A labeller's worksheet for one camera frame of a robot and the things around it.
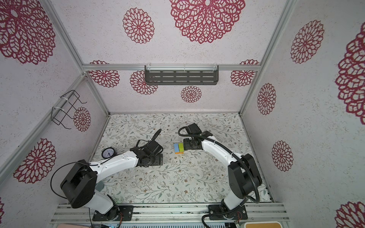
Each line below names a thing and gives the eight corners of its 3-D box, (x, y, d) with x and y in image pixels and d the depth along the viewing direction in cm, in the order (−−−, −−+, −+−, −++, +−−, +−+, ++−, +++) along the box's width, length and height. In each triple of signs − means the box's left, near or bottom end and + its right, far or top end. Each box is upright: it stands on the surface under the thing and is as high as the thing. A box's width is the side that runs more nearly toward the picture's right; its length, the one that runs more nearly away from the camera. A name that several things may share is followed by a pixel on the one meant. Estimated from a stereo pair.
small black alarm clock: (102, 159, 96) (99, 157, 93) (106, 150, 101) (103, 147, 98) (114, 159, 96) (112, 157, 93) (118, 150, 101) (115, 147, 98)
